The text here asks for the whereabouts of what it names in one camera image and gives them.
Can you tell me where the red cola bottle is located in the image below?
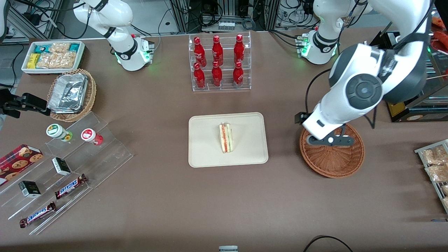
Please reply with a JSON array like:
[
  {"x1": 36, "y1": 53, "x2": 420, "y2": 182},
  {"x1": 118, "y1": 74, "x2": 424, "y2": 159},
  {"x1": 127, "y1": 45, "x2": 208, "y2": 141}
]
[
  {"x1": 193, "y1": 36, "x2": 207, "y2": 67},
  {"x1": 212, "y1": 35, "x2": 224, "y2": 66},
  {"x1": 233, "y1": 34, "x2": 245, "y2": 65},
  {"x1": 211, "y1": 61, "x2": 223, "y2": 88},
  {"x1": 193, "y1": 62, "x2": 206, "y2": 89},
  {"x1": 232, "y1": 61, "x2": 244, "y2": 88}
]

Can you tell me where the beige plastic tray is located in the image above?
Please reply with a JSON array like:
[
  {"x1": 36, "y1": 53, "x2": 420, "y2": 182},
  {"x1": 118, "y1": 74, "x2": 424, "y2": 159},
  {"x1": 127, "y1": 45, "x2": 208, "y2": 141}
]
[{"x1": 188, "y1": 112, "x2": 269, "y2": 168}]

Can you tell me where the black food warmer appliance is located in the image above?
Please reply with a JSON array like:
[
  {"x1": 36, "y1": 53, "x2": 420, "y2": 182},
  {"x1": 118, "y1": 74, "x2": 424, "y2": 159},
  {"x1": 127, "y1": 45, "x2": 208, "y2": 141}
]
[{"x1": 370, "y1": 5, "x2": 448, "y2": 123}]

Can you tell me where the black table cable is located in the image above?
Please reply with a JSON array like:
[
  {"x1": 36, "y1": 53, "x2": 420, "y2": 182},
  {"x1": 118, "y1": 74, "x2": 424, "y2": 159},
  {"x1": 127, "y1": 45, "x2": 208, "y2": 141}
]
[{"x1": 303, "y1": 235, "x2": 354, "y2": 252}]

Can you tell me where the clear acrylic bottle rack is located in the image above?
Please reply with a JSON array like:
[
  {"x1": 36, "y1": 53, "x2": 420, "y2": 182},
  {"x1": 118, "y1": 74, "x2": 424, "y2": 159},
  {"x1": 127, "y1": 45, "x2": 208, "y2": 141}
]
[{"x1": 188, "y1": 31, "x2": 252, "y2": 92}]

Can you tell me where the small black box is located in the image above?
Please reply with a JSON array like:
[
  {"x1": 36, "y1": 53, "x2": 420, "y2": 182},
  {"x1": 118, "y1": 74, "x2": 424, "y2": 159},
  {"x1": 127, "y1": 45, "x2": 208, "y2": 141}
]
[
  {"x1": 52, "y1": 157, "x2": 72, "y2": 176},
  {"x1": 18, "y1": 181, "x2": 42, "y2": 198}
]

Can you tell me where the red lid white cup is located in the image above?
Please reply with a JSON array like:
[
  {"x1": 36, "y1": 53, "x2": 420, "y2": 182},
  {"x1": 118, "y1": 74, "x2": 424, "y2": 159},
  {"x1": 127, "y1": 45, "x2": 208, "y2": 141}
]
[{"x1": 81, "y1": 128, "x2": 104, "y2": 146}]

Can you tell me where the white rectangular snack bin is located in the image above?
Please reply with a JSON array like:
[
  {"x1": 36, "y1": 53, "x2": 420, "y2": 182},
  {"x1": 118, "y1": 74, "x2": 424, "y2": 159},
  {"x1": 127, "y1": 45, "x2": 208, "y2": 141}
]
[{"x1": 21, "y1": 41, "x2": 86, "y2": 75}]

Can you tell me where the triangular sandwich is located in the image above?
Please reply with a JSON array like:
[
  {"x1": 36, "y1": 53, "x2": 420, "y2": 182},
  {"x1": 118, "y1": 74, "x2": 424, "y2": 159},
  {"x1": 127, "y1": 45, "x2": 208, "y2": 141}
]
[{"x1": 219, "y1": 121, "x2": 233, "y2": 154}]

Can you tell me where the green lid white cup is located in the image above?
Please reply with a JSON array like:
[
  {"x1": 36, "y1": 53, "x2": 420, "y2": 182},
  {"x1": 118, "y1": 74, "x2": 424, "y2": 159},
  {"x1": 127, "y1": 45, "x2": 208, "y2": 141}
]
[{"x1": 46, "y1": 124, "x2": 74, "y2": 142}]

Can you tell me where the clear rice cracker pack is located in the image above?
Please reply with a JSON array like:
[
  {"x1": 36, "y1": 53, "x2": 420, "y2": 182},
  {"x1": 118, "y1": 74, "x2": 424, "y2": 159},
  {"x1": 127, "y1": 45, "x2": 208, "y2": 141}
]
[
  {"x1": 36, "y1": 52, "x2": 60, "y2": 69},
  {"x1": 49, "y1": 42, "x2": 71, "y2": 54},
  {"x1": 56, "y1": 52, "x2": 78, "y2": 69}
]

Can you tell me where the red tartan cookie box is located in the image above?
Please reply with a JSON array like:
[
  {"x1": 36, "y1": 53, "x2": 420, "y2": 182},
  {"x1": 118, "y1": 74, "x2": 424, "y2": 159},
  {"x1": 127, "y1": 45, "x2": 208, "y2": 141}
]
[{"x1": 0, "y1": 144, "x2": 44, "y2": 187}]

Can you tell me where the clear acrylic step display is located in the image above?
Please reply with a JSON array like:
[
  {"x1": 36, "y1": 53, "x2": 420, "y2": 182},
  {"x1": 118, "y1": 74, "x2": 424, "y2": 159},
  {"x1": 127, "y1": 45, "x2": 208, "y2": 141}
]
[{"x1": 0, "y1": 111, "x2": 134, "y2": 236}]

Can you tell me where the steel warmer pan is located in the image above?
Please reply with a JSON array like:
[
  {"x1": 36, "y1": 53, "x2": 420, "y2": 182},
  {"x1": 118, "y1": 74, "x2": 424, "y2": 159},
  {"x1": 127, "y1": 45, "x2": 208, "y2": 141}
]
[{"x1": 422, "y1": 68, "x2": 448, "y2": 104}]

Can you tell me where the light wicker basket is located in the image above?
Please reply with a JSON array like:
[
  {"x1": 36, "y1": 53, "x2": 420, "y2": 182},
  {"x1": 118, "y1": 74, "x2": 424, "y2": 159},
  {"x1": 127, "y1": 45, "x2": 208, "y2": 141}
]
[{"x1": 47, "y1": 69, "x2": 97, "y2": 123}]

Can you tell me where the Snickers chocolate bar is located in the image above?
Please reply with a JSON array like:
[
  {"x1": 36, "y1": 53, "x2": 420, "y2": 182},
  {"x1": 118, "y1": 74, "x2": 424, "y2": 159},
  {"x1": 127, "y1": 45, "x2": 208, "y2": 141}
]
[
  {"x1": 54, "y1": 174, "x2": 88, "y2": 200},
  {"x1": 19, "y1": 202, "x2": 57, "y2": 228}
]

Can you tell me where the aluminium foil container stack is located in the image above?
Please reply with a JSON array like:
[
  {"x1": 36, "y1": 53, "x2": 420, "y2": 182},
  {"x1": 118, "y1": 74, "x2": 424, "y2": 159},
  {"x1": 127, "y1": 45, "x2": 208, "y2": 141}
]
[{"x1": 47, "y1": 73, "x2": 89, "y2": 114}]

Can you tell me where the grey wire rack tray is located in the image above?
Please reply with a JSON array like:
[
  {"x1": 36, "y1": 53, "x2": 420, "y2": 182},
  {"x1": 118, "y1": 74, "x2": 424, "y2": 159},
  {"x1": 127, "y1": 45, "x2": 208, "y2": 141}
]
[{"x1": 414, "y1": 139, "x2": 448, "y2": 215}]

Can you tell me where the brown wicker basket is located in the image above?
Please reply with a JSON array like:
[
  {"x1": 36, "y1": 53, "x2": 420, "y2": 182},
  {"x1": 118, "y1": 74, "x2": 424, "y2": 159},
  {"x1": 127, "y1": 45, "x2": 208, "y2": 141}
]
[{"x1": 299, "y1": 122, "x2": 365, "y2": 179}]

